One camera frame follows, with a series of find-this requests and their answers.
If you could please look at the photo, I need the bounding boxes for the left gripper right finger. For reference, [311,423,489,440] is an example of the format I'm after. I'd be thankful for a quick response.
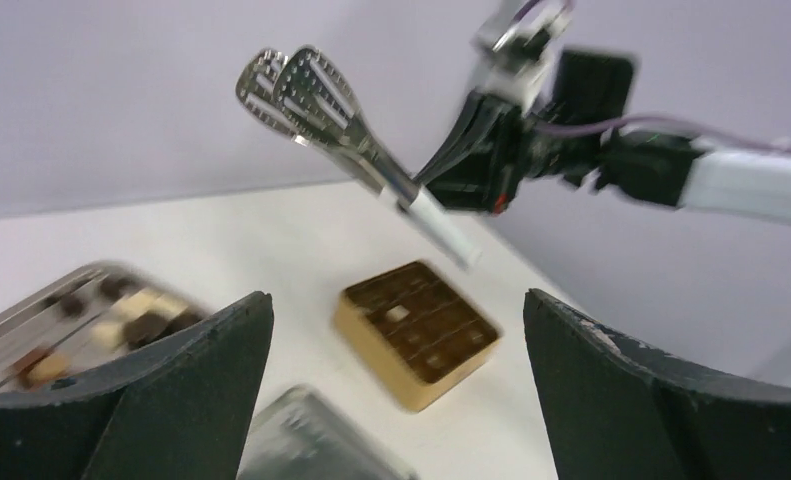
[523,289,791,479]

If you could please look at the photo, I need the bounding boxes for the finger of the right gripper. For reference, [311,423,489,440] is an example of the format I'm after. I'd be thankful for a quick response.
[413,91,521,187]

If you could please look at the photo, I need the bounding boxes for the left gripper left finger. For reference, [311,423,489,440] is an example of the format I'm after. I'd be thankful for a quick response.
[0,292,274,479]

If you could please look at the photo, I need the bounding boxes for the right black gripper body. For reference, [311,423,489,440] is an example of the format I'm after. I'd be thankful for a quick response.
[428,125,569,217]

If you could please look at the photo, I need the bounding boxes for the steel tray with rack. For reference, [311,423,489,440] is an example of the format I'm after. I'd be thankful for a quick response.
[0,261,213,393]

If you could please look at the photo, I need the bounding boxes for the metal serving tongs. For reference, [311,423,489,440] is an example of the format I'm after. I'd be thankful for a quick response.
[235,45,481,270]

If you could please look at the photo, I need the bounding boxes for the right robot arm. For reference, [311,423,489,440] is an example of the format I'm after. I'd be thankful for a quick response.
[416,49,791,224]

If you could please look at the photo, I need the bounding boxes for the gold chocolate box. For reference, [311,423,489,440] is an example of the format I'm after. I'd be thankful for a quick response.
[333,260,503,413]

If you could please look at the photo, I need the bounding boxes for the small square steel tray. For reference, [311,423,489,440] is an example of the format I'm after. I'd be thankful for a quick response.
[237,384,419,480]

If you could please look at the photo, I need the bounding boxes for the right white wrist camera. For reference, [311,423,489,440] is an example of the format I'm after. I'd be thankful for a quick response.
[472,1,575,113]

